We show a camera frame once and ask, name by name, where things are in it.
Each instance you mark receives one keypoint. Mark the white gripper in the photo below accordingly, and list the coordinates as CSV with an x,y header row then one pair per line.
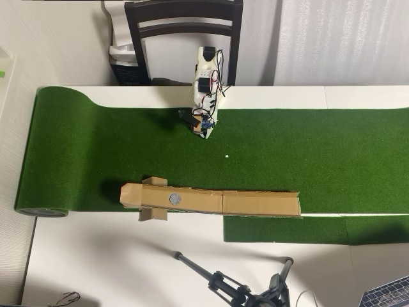
x,y
206,133

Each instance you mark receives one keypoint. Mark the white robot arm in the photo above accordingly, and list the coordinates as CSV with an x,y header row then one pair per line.
x,y
206,72

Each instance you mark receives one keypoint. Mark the brown cardboard ramp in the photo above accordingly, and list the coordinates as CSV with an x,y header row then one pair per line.
x,y
239,203

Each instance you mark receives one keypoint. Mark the dark blue box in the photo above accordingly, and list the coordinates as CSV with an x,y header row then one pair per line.
x,y
128,73

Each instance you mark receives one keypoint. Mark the long green putting mat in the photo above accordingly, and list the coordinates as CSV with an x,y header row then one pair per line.
x,y
96,144

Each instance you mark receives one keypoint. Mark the dark wooden chair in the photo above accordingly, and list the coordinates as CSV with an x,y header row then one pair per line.
x,y
131,32

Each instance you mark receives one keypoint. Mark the small green turf piece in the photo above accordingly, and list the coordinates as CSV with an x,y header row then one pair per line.
x,y
287,228

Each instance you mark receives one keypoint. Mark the white foam packaging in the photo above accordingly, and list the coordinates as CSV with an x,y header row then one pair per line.
x,y
119,28

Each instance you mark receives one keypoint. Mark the black tripod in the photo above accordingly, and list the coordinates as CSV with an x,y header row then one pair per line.
x,y
223,284

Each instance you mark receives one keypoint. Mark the white curtain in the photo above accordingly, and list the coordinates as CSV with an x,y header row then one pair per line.
x,y
342,41

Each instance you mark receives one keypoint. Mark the small green object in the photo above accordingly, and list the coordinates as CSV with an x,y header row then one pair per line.
x,y
2,73

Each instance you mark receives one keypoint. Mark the gray laptop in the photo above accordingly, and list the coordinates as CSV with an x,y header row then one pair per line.
x,y
388,294

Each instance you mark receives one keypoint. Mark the cardboard camera mount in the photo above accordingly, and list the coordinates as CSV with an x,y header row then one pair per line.
x,y
198,125

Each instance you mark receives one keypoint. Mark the blue camera circuit board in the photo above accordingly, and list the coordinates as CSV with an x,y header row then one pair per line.
x,y
208,123

